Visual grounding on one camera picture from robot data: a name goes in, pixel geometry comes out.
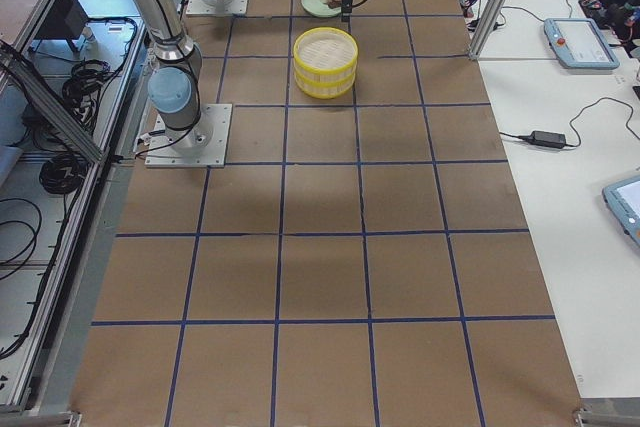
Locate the blue teach pendant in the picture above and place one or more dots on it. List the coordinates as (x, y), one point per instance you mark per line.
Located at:
(622, 200)
(579, 44)

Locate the black power adapter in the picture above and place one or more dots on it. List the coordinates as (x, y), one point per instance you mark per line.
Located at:
(548, 139)

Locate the light green bowl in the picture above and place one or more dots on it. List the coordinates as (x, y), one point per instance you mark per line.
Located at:
(319, 9)

